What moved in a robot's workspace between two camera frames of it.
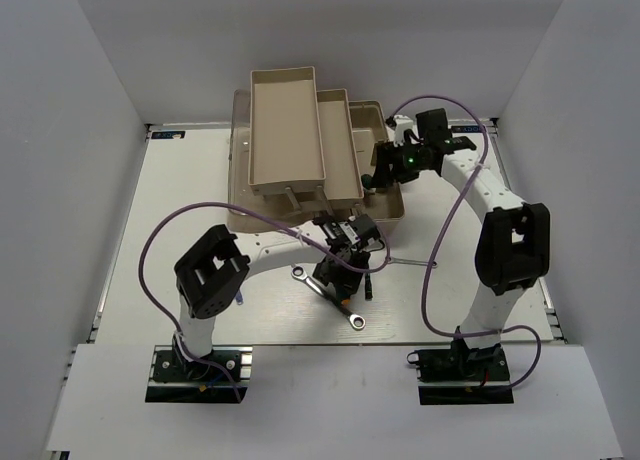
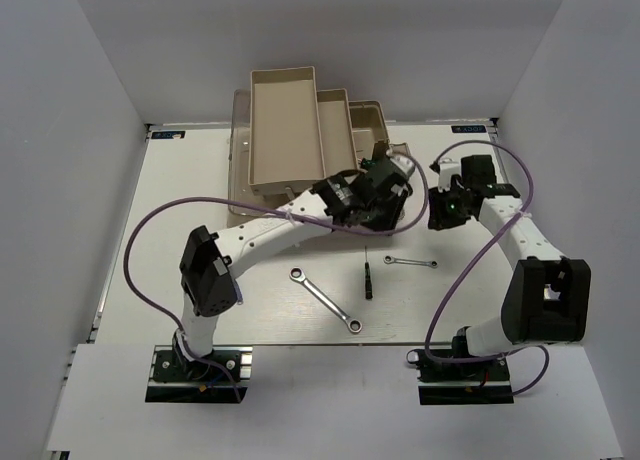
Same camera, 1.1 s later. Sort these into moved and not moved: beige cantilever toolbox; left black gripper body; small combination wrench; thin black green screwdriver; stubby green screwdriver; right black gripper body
Moved: stubby green screwdriver; right black gripper body; left black gripper body
Not moved: beige cantilever toolbox; thin black green screwdriver; small combination wrench
